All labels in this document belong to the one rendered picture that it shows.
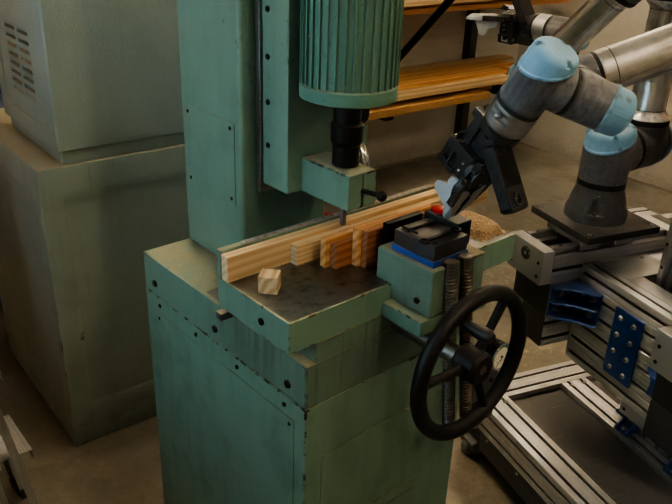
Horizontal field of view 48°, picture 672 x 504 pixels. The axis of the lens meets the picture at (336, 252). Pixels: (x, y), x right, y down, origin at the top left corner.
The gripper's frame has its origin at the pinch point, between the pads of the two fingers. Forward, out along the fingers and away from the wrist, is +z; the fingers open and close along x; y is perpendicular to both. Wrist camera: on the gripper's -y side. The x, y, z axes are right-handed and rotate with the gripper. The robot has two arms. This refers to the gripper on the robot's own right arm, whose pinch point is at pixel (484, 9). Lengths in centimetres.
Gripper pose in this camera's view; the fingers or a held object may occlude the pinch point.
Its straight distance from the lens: 232.5
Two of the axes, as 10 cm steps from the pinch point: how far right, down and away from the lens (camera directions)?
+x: 7.9, -3.6, 4.9
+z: -6.0, -3.6, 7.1
